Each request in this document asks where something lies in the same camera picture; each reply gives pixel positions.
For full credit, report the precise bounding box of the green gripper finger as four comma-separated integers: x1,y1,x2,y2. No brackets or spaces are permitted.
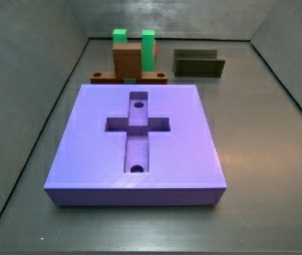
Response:
142,30,155,72
113,29,129,43

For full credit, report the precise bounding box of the purple board with cross slot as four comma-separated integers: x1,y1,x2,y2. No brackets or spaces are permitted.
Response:
44,85,226,206

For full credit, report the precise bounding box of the brown T-shaped block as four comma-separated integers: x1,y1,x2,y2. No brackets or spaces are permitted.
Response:
91,43,167,85

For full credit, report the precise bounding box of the dark olive block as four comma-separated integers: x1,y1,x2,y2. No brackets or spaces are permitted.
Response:
173,49,225,78

